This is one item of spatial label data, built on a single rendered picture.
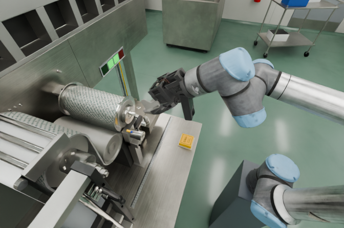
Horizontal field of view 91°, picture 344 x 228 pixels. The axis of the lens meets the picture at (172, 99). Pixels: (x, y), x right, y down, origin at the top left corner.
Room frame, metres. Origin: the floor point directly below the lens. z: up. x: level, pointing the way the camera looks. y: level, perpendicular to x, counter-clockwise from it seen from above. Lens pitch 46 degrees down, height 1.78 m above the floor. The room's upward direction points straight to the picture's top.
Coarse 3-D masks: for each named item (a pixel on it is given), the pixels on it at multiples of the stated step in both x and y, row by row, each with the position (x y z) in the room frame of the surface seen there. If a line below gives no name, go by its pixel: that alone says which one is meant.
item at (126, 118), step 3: (126, 105) 0.45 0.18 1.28; (129, 105) 0.45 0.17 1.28; (126, 108) 0.43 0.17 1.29; (129, 108) 0.43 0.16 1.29; (132, 108) 0.45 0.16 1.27; (123, 111) 0.42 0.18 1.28; (126, 111) 0.42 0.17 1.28; (123, 114) 0.41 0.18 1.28; (126, 114) 0.41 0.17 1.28; (123, 117) 0.40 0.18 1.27; (126, 117) 0.41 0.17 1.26; (129, 117) 0.43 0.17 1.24; (132, 117) 0.44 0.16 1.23; (123, 120) 0.40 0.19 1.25; (126, 120) 0.40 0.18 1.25; (129, 120) 0.42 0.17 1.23; (126, 123) 0.40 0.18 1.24
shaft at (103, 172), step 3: (90, 162) 0.19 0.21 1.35; (93, 162) 0.19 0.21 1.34; (90, 165) 0.18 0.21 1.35; (93, 165) 0.18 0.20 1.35; (96, 165) 0.18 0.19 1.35; (99, 165) 0.19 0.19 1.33; (96, 168) 0.18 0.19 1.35; (99, 168) 0.18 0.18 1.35; (102, 168) 0.18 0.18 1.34; (99, 171) 0.17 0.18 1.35; (102, 171) 0.17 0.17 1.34; (105, 171) 0.17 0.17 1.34; (102, 174) 0.16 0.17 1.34; (105, 174) 0.16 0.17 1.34; (108, 174) 0.17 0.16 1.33
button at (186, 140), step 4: (184, 136) 0.53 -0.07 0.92; (188, 136) 0.53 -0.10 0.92; (192, 136) 0.53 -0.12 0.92; (180, 140) 0.51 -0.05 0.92; (184, 140) 0.51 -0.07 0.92; (188, 140) 0.51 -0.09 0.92; (192, 140) 0.51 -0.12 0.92; (180, 144) 0.49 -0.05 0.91; (184, 144) 0.48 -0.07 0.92; (188, 144) 0.48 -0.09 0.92
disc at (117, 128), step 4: (128, 96) 0.48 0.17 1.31; (124, 100) 0.45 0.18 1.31; (132, 100) 0.49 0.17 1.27; (120, 104) 0.42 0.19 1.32; (128, 104) 0.47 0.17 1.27; (116, 112) 0.39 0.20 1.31; (116, 116) 0.39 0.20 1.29; (116, 120) 0.38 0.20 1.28; (116, 124) 0.37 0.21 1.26; (116, 128) 0.37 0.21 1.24; (120, 128) 0.39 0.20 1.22
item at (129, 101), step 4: (64, 96) 0.49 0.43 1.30; (64, 100) 0.48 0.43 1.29; (128, 100) 0.47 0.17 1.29; (124, 104) 0.44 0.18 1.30; (132, 104) 0.48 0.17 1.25; (120, 108) 0.42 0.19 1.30; (120, 112) 0.41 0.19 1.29; (120, 116) 0.40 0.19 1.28; (120, 120) 0.40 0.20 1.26; (120, 124) 0.39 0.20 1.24; (124, 124) 0.41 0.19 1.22
